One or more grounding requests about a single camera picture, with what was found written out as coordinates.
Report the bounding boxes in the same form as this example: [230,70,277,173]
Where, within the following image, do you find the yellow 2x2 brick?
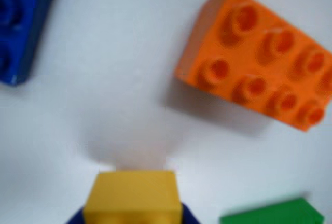
[82,170,182,224]

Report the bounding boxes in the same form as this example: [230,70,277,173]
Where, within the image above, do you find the orange 2x4 brick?
[175,0,332,132]

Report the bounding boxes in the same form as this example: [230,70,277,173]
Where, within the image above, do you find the blue 8x8 base plate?
[0,0,62,87]

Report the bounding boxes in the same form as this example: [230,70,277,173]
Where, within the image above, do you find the green 2x4 brick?
[219,197,325,224]

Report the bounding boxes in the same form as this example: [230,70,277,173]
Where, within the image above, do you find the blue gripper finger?
[181,202,201,224]
[64,206,85,224]

